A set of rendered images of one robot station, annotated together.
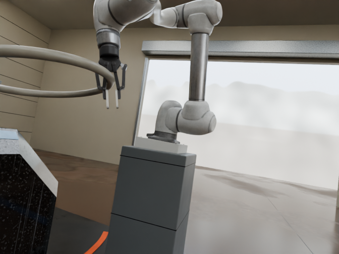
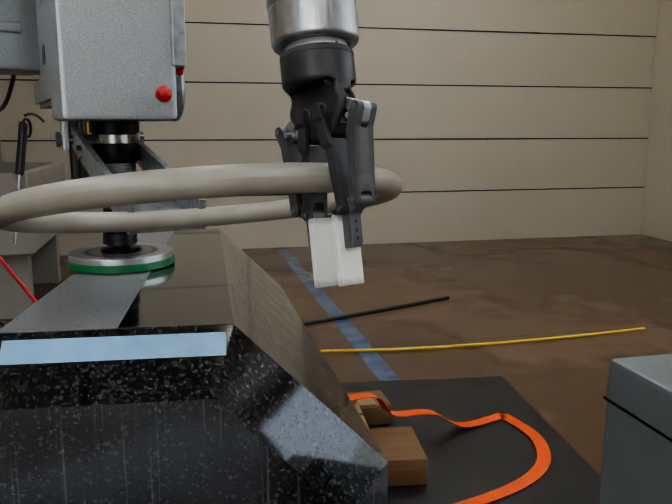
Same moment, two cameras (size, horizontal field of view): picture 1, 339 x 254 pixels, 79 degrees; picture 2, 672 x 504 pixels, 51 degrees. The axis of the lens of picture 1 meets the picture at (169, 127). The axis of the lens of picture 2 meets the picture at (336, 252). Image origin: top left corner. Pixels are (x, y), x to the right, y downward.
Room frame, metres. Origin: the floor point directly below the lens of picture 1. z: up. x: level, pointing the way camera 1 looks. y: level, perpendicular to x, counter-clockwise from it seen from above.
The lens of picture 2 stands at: (0.46, -0.37, 1.12)
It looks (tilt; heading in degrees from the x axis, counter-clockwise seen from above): 10 degrees down; 61
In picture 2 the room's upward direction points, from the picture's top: straight up
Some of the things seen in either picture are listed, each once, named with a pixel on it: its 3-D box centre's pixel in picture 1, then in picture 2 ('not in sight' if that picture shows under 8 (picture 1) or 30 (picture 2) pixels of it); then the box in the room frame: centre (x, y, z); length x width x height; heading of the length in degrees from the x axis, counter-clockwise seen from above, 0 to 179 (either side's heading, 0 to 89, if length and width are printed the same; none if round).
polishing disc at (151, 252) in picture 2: not in sight; (121, 253); (0.76, 1.13, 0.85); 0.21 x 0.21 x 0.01
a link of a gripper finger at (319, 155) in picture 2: (105, 76); (314, 166); (0.78, 0.27, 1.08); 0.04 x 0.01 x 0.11; 12
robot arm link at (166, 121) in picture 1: (170, 117); not in sight; (1.37, 0.00, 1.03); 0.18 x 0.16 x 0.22; 59
